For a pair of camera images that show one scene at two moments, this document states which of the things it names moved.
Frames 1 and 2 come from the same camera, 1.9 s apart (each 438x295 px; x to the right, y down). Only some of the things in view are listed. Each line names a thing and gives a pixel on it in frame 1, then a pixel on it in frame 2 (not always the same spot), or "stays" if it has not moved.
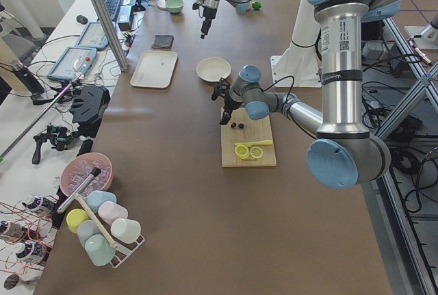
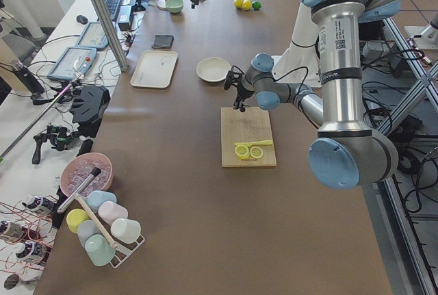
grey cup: (85, 228) stays
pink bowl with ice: (79, 166) stays
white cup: (126, 231) stays
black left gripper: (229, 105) to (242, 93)
